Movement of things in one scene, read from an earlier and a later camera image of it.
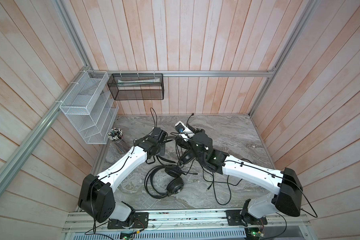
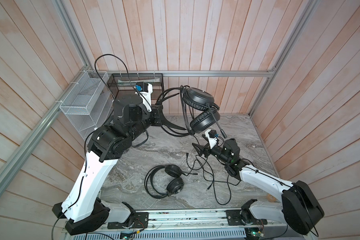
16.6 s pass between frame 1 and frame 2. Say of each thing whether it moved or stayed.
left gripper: moved
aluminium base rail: stayed
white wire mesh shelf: stayed
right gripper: moved
